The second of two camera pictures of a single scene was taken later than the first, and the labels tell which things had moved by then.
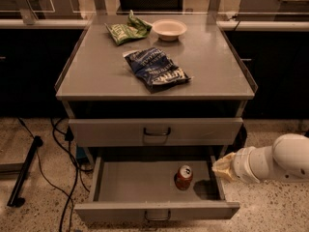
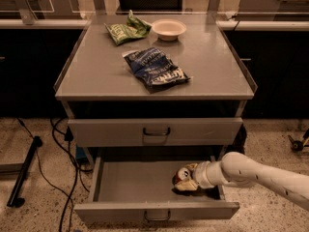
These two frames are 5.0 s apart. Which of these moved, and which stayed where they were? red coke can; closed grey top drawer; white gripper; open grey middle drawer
Moved: white gripper
Stayed: closed grey top drawer; open grey middle drawer; red coke can
